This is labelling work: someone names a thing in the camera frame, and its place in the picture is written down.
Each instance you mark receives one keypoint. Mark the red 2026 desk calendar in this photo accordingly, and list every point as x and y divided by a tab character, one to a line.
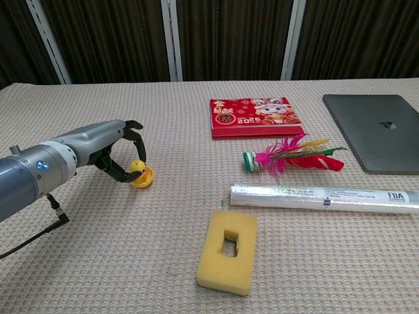
255	126

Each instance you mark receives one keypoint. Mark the aluminium frame post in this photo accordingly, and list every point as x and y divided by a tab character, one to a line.
171	39
293	39
49	41

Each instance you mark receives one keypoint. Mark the black pleated curtain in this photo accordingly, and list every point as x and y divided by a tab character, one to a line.
114	36

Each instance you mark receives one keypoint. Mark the beige woven tablecloth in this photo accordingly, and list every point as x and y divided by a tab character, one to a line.
131	245

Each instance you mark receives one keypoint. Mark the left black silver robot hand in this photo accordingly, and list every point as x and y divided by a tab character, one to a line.
95	140

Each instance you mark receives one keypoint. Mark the yellow sponge with rectangular hole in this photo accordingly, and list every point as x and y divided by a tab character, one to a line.
212	261

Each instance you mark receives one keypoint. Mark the small yellow toy figure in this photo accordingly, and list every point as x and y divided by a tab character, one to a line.
137	166

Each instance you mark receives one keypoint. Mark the colourful feather shuttlecock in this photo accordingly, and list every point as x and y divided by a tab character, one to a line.
294	160

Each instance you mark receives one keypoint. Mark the grey closed laptop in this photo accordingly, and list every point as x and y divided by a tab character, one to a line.
379	134

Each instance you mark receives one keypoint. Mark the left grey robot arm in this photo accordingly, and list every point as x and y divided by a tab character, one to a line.
29	176

